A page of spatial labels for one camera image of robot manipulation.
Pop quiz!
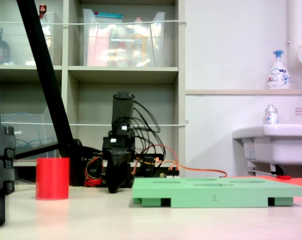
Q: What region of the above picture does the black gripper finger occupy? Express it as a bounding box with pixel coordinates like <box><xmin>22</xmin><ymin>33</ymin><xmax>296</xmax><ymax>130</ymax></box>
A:
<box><xmin>106</xmin><ymin>163</ymin><xmax>120</xmax><ymax>194</ymax></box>
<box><xmin>117</xmin><ymin>163</ymin><xmax>132</xmax><ymax>189</ymax></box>

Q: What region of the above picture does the red cylinder block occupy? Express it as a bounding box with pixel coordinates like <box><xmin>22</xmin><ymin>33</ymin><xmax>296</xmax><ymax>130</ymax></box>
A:
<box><xmin>35</xmin><ymin>157</ymin><xmax>71</xmax><ymax>201</ymax></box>

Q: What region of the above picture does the green shape hole board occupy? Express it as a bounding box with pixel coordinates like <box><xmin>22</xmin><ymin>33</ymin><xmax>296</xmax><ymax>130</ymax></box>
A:
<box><xmin>132</xmin><ymin>176</ymin><xmax>302</xmax><ymax>208</ymax></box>

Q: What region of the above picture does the beige shelf unit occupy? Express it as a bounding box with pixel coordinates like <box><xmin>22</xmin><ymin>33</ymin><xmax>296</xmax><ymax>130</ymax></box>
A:
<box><xmin>0</xmin><ymin>0</ymin><xmax>187</xmax><ymax>188</ymax></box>

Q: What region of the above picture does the clear plastic file box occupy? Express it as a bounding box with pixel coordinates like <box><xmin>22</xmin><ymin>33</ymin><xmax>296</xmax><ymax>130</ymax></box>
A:
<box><xmin>0</xmin><ymin>113</ymin><xmax>60</xmax><ymax>161</ymax></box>

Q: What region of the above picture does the pink box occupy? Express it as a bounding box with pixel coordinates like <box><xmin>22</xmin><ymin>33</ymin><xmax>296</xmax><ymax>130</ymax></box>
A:
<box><xmin>87</xmin><ymin>27</ymin><xmax>111</xmax><ymax>67</ymax></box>

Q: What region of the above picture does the yellow bottle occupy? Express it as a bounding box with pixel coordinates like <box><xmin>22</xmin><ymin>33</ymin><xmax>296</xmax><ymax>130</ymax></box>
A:
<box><xmin>130</xmin><ymin>16</ymin><xmax>148</xmax><ymax>67</ymax></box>

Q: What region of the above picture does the clear plastic storage bin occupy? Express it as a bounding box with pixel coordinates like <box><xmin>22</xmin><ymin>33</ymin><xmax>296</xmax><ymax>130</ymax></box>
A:
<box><xmin>82</xmin><ymin>8</ymin><xmax>166</xmax><ymax>68</ymax></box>
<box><xmin>0</xmin><ymin>11</ymin><xmax>64</xmax><ymax>66</ymax></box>

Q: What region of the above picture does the small clear sanitizer bottle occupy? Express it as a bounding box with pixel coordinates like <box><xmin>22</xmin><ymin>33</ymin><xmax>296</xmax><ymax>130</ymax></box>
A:
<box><xmin>264</xmin><ymin>104</ymin><xmax>279</xmax><ymax>125</ymax></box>

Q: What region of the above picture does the dark glass bottle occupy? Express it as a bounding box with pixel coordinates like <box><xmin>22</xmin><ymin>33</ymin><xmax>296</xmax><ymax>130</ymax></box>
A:
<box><xmin>0</xmin><ymin>27</ymin><xmax>11</xmax><ymax>65</ymax></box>

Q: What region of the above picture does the white sink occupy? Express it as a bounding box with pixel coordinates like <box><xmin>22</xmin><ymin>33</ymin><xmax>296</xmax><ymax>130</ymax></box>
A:
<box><xmin>232</xmin><ymin>123</ymin><xmax>302</xmax><ymax>166</ymax></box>

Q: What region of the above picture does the red capped bottle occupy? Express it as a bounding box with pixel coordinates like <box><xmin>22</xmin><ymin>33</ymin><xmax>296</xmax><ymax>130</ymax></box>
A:
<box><xmin>38</xmin><ymin>3</ymin><xmax>54</xmax><ymax>48</ymax></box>

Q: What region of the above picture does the white blue soap dispenser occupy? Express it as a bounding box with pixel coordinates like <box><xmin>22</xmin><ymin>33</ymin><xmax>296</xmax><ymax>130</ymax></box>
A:
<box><xmin>266</xmin><ymin>49</ymin><xmax>291</xmax><ymax>90</ymax></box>

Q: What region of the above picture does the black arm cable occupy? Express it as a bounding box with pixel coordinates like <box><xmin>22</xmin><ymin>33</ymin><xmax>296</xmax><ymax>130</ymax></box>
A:
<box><xmin>130</xmin><ymin>99</ymin><xmax>161</xmax><ymax>141</ymax></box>

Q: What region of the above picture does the long orange wire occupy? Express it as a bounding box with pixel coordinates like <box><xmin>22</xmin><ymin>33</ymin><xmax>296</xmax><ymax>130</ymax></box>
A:
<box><xmin>168</xmin><ymin>161</ymin><xmax>228</xmax><ymax>179</ymax></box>

